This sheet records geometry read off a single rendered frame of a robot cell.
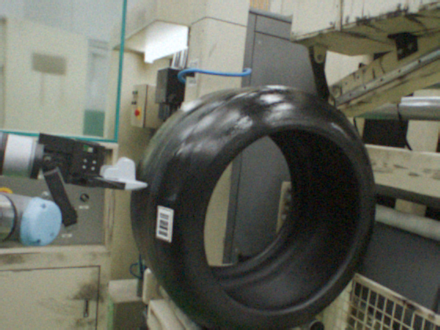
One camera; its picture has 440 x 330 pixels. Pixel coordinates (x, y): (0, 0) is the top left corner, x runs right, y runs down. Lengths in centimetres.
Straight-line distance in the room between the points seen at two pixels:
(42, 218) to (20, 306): 90
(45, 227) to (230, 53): 74
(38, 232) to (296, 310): 57
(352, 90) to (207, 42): 43
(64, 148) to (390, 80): 79
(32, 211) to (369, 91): 88
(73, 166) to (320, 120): 50
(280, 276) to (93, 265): 67
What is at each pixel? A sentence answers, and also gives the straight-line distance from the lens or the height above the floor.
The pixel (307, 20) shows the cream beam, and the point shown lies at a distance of 127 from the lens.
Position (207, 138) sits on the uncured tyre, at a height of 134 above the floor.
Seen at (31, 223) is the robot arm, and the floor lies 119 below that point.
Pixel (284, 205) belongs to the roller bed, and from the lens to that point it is 151.
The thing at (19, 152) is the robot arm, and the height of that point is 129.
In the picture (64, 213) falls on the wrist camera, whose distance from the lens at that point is 85.
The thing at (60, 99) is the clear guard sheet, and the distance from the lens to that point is 149.
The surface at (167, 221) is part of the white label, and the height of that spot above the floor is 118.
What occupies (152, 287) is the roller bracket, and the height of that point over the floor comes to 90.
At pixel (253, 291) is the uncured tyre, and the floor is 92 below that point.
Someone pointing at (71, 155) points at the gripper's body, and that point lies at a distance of 84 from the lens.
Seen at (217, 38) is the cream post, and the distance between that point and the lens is 124.
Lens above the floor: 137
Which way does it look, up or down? 8 degrees down
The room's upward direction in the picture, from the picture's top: 6 degrees clockwise
